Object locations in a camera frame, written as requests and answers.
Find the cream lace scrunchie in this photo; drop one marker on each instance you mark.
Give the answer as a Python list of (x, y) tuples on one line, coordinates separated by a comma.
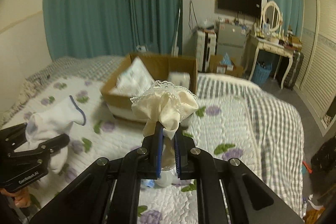
[(168, 104)]

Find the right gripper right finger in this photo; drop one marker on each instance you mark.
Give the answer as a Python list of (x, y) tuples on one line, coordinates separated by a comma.
[(228, 191)]

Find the white dressing table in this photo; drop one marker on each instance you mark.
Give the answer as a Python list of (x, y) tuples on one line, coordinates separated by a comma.
[(271, 51)]

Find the white louvred wardrobe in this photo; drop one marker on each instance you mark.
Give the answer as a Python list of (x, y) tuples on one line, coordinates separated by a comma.
[(316, 80)]

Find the silver mini fridge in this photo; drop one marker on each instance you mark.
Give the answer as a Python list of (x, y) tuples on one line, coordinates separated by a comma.
[(231, 39)]

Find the person's left hand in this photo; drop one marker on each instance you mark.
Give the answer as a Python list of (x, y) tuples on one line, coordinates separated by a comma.
[(21, 198)]

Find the brown cardboard box on bed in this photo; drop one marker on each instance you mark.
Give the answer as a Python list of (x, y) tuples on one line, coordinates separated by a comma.
[(159, 66)]

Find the floral tissue pack in box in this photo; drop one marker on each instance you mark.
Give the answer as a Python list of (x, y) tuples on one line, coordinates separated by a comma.
[(179, 79)]

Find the white plastic package in box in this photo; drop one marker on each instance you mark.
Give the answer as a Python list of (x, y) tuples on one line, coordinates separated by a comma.
[(134, 81)]

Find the grey checked bed sheet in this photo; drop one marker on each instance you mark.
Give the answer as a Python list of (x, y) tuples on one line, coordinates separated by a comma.
[(276, 124)]

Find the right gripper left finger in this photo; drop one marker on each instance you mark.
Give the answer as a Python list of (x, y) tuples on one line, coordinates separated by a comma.
[(108, 190)]

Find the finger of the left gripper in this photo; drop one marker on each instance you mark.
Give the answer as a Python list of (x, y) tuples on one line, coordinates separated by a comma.
[(14, 135), (48, 147)]

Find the dark striped suitcase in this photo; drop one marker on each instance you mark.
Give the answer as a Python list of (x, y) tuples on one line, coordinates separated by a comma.
[(294, 71)]

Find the blue laundry basket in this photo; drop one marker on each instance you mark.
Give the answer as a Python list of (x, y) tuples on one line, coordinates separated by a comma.
[(261, 73)]

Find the white floral quilt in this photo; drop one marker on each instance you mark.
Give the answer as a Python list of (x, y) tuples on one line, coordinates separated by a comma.
[(222, 126)]

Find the cardboard box on floor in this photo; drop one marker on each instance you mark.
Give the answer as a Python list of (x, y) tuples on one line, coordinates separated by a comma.
[(217, 66)]

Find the white oval vanity mirror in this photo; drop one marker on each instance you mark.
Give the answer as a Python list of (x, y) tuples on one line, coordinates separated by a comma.
[(271, 18)]

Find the black wall television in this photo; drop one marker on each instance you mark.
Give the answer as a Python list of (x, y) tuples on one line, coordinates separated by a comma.
[(245, 7)]

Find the white sock blue trim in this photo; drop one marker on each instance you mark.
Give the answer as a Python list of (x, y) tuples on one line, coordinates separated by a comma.
[(53, 122)]

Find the blue tissue packet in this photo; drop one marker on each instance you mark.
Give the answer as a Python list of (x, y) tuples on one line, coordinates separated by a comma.
[(147, 183)]

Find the large teal curtain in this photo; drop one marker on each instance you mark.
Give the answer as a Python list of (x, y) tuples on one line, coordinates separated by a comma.
[(90, 28)]

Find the white flat mop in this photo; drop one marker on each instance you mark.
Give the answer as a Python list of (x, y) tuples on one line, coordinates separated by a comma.
[(175, 47)]

